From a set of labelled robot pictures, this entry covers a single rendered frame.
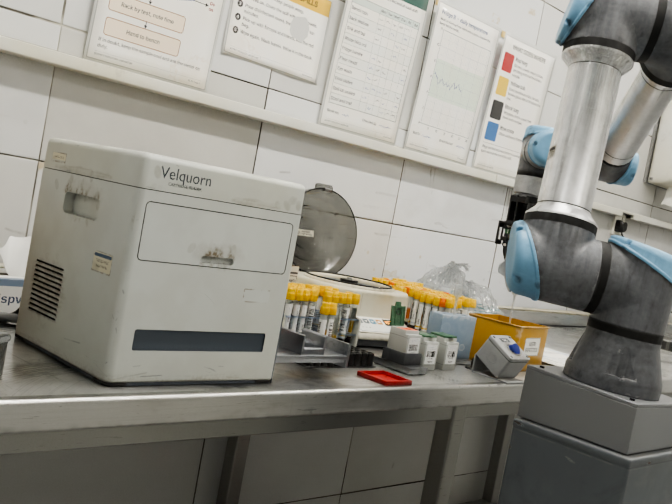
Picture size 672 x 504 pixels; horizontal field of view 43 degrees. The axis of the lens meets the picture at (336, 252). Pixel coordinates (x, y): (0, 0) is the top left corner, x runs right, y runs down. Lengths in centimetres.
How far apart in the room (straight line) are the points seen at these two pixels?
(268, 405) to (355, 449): 126
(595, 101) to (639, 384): 44
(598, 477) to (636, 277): 30
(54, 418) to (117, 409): 8
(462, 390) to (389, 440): 102
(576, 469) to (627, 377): 16
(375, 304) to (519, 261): 56
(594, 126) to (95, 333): 82
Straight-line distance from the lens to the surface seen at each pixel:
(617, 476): 133
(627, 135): 169
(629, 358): 136
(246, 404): 120
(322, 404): 130
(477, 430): 293
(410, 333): 158
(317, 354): 135
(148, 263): 110
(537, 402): 139
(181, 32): 186
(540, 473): 139
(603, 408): 134
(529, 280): 133
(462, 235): 262
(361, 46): 220
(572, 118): 141
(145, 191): 108
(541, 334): 193
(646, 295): 136
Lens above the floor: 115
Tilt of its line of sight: 3 degrees down
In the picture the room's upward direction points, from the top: 11 degrees clockwise
